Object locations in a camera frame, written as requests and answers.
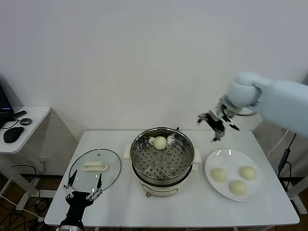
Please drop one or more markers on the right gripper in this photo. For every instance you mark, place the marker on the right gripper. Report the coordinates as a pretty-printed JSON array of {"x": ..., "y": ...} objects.
[{"x": 217, "y": 122}]

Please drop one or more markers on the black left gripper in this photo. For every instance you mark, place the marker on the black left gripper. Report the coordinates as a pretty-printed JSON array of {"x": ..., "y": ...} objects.
[{"x": 78, "y": 199}]

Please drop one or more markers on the glass pot lid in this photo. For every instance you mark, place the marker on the glass pot lid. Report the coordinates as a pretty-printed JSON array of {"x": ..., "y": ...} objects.
[{"x": 95, "y": 166}]

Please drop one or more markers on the white steamed baozi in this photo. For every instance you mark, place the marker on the white steamed baozi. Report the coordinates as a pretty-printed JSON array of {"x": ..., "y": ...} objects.
[
  {"x": 237, "y": 187},
  {"x": 247, "y": 172},
  {"x": 160, "y": 142},
  {"x": 219, "y": 175}
]

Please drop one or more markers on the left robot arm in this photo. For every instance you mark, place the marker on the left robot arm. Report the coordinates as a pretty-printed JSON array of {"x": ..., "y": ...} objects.
[{"x": 72, "y": 228}]

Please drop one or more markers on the perforated steel steamer basket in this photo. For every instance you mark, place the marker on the perforated steel steamer basket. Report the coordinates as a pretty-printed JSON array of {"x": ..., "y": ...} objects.
[{"x": 149, "y": 163}]

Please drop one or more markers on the cream electric cooker pot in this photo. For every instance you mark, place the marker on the cream electric cooker pot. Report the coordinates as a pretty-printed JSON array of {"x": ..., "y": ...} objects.
[{"x": 158, "y": 188}]

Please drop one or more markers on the white round plate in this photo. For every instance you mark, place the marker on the white round plate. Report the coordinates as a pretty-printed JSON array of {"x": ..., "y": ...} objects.
[{"x": 255, "y": 190}]

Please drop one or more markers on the white rounded side desk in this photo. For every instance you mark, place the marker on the white rounded side desk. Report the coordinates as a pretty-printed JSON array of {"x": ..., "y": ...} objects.
[{"x": 36, "y": 115}]

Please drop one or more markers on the round grey puck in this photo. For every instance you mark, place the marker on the round grey puck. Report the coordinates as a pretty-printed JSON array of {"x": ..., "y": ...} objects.
[{"x": 25, "y": 121}]

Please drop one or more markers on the black computer mouse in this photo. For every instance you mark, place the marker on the black computer mouse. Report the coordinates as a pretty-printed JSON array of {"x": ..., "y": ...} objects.
[{"x": 13, "y": 134}]

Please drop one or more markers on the black remote stick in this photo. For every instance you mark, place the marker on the black remote stick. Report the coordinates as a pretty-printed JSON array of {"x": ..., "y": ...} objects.
[{"x": 19, "y": 113}]

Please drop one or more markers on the black laptop screen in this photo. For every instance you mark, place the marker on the black laptop screen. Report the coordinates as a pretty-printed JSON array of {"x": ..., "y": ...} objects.
[{"x": 3, "y": 96}]

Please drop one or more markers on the white wall power socket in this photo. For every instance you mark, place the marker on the white wall power socket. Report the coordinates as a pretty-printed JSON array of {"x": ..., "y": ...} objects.
[{"x": 42, "y": 159}]

